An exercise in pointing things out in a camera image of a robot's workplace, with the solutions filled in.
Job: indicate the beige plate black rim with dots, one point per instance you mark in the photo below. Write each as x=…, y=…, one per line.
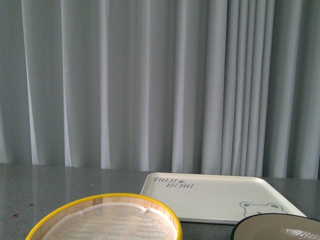
x=276, y=226

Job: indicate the white bear serving tray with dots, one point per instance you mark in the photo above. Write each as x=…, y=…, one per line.
x=216, y=199

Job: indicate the grey pleated curtain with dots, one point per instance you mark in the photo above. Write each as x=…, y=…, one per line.
x=217, y=87

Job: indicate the white steamer liner cloth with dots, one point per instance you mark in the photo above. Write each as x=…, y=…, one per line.
x=114, y=221

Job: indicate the bamboo steamer yellow rims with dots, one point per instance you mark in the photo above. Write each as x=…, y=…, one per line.
x=47, y=223

